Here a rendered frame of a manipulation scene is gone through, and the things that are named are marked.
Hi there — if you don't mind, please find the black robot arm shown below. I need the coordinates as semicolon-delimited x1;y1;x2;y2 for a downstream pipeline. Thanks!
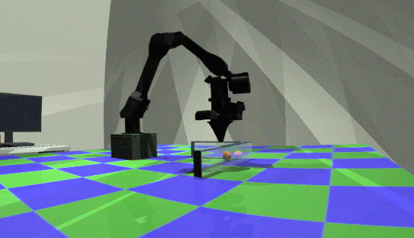
120;31;250;135

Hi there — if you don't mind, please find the clear low glass wall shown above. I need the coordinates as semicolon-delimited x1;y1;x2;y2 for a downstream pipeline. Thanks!
192;142;252;177

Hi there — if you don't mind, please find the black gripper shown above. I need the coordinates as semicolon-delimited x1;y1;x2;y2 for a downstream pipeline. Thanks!
195;94;242;143

